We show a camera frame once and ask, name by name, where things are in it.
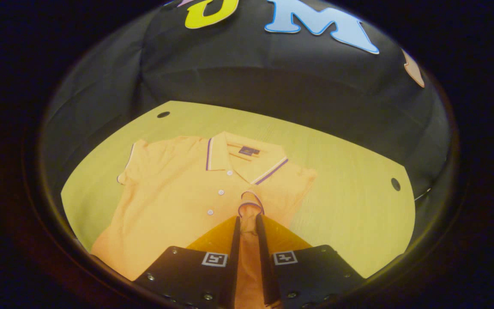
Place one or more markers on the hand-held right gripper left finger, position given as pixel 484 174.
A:
pixel 234 266

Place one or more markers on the orange T-shirt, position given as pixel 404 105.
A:
pixel 170 197

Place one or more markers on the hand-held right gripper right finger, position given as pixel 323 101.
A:
pixel 264 266

